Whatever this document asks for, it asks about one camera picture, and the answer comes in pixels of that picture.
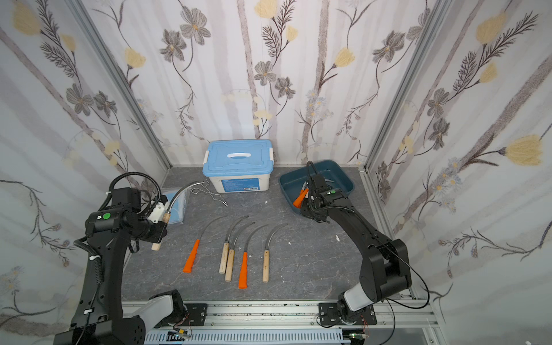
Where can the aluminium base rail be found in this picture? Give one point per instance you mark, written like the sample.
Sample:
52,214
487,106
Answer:
300,322

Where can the silver metal tongs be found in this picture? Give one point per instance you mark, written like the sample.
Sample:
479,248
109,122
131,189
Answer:
203,187

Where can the teal plastic storage tray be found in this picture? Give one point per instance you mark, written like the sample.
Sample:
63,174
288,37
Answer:
326,173

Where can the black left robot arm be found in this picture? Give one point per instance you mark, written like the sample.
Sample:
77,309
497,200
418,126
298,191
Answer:
109,232

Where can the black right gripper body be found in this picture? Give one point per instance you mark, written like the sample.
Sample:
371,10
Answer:
313,200

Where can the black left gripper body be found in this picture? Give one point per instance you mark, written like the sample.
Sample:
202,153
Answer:
157,231

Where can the orange handle sickle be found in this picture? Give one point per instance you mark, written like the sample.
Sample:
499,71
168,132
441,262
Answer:
191,258
302,196
242,284

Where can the white box with blue lid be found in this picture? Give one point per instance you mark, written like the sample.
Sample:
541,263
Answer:
239,166

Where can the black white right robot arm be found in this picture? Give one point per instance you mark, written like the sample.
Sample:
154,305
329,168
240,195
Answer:
385,269

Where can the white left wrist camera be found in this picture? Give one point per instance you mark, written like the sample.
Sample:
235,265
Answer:
161,211

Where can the wooden handle sickle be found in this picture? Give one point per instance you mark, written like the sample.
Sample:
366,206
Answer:
157,246
266,256
230,261
225,251

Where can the blue face masks pack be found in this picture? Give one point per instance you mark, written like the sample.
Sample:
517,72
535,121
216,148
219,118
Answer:
177,211

